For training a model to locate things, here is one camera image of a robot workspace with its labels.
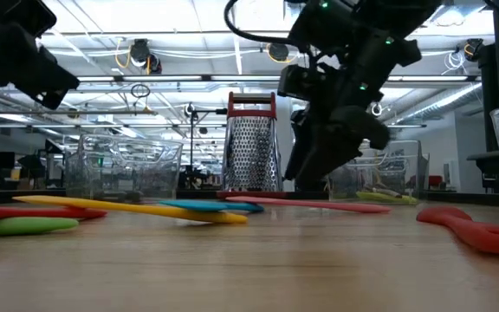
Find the green silicone spatula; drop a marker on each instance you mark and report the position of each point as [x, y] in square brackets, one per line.
[24, 226]

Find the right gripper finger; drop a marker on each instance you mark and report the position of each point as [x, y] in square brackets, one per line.
[299, 138]
[323, 160]

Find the black tripod stand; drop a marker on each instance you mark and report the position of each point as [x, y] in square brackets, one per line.
[189, 110]

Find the black monitor pole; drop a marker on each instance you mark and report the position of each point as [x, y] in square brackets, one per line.
[490, 108]

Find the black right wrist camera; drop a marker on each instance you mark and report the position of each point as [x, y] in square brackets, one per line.
[295, 82]

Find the silver ceiling duct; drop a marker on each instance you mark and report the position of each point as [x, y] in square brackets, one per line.
[444, 103]

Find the yellow silicone spatula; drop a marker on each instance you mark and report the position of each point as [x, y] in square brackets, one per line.
[102, 204]

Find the brown wooden spoon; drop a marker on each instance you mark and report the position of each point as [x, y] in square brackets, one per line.
[384, 190]

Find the red steel box grater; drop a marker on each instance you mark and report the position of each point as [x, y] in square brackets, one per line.
[251, 151]

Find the blue silicone spatula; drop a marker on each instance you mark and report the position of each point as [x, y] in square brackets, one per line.
[215, 206]

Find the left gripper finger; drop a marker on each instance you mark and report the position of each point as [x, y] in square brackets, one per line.
[46, 73]

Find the long ceiling light strip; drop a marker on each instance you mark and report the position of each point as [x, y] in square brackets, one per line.
[167, 78]

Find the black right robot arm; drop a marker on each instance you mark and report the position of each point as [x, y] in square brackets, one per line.
[362, 26]

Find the red silicone spatula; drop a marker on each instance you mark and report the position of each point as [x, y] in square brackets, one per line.
[37, 212]

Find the red silicone spoon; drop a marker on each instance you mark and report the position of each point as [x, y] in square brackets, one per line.
[483, 236]

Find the pink silicone spatula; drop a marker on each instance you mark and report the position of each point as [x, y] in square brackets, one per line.
[340, 206]

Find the lime green spoon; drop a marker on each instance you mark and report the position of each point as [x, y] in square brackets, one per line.
[401, 200]

